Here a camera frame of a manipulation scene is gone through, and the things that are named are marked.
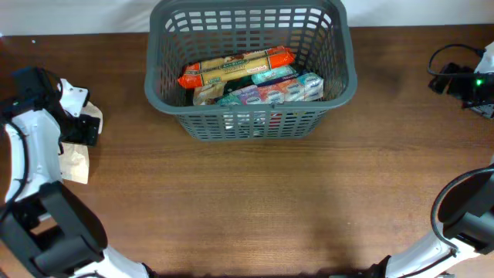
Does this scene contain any Kleenex tissue multipack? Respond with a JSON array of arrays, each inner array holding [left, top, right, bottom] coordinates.
[[215, 73, 324, 106]]

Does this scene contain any beige brown pouch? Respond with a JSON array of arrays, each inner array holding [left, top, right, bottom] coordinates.
[[192, 82, 226, 106]]

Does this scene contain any light blue tissue pack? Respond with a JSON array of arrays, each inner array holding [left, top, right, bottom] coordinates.
[[252, 66, 296, 85]]

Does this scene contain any San Remo spaghetti packet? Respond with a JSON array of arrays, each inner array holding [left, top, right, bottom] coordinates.
[[178, 46, 296, 89]]

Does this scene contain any green coffee snack bag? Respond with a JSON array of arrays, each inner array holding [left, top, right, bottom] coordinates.
[[223, 76, 254, 95]]

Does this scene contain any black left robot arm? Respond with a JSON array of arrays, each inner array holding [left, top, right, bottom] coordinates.
[[1, 67, 156, 277]]

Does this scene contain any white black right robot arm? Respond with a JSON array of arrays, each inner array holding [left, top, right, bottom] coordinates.
[[357, 45, 493, 278]]

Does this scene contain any grey plastic basket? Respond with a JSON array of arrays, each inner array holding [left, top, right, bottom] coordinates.
[[144, 0, 357, 141]]

